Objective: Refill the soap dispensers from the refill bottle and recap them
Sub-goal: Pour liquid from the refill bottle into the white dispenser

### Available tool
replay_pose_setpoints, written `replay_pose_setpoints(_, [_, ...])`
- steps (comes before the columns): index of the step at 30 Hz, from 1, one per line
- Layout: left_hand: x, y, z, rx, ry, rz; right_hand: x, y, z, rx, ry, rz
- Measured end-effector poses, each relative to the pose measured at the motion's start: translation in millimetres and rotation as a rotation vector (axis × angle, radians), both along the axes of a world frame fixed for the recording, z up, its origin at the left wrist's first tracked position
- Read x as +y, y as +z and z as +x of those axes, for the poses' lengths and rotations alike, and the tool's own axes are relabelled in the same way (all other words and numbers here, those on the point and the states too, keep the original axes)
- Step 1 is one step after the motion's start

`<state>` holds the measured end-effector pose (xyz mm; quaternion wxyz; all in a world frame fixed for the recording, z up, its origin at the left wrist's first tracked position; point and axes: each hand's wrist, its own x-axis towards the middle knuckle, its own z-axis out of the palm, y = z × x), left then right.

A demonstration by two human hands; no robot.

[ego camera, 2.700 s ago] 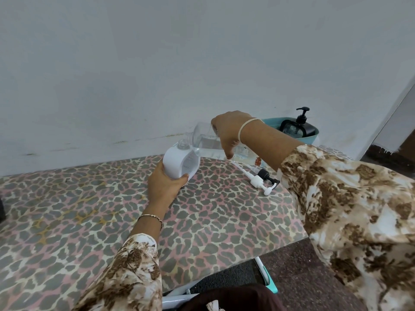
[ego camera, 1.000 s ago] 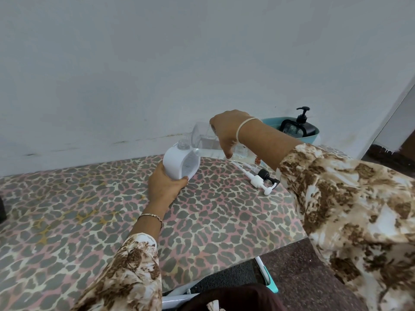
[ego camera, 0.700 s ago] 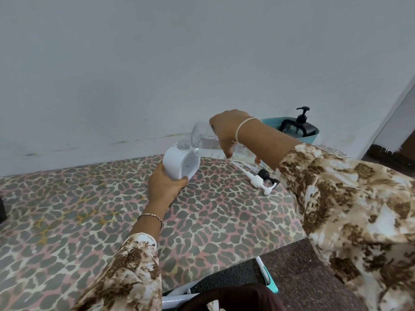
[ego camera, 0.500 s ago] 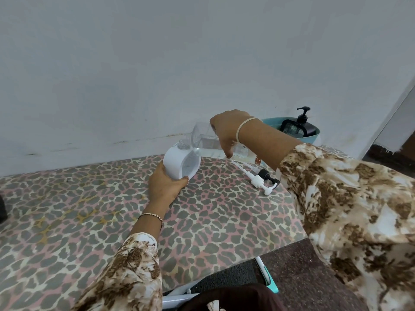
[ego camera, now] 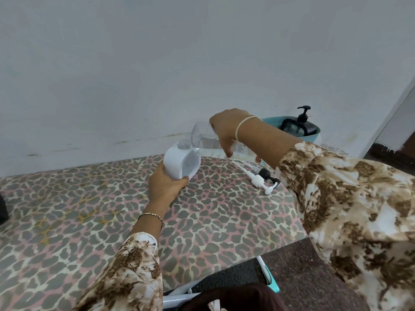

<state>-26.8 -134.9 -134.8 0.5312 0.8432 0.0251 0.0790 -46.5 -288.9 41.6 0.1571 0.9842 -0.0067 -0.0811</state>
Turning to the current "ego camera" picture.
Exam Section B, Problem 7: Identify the gold bracelet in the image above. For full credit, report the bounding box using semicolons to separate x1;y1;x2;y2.
138;213;165;229

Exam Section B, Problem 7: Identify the black square soap dispenser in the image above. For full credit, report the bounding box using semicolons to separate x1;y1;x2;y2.
279;117;321;137

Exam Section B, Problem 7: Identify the black pump with long tube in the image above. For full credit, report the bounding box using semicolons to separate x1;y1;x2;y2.
258;168;281;189

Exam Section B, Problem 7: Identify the white wrist band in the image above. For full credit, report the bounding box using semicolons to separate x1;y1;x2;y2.
234;115;259;144

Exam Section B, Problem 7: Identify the white ironing board leg frame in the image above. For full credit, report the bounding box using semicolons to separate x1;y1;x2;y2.
162;255;281;310

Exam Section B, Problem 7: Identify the tall clear plastic bottle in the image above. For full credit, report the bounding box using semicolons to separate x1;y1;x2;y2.
190;121;262;165

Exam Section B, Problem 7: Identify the leopard print ironing board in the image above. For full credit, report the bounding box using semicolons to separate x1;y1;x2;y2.
0;144;356;311

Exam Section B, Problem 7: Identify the person's dark maroon garment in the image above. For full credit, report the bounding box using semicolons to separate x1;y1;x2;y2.
185;282;287;311

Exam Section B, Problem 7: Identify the short black pump head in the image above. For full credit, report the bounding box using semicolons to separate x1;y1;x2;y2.
297;105;312;124

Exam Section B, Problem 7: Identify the person's left forearm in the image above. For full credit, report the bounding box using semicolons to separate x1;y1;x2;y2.
74;205;169;311

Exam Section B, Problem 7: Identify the white soap dispenser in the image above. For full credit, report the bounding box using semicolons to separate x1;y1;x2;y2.
163;140;202;181

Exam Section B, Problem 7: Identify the person's right hand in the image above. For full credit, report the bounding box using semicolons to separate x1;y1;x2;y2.
208;108;257;159

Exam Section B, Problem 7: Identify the person's right forearm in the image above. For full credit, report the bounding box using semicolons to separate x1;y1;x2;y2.
236;117;415;311

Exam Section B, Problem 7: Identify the teal plastic basket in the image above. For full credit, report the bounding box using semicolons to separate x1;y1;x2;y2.
260;116;322;147

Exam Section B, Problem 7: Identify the person's left hand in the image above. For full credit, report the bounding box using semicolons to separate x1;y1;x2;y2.
147;161;190;209

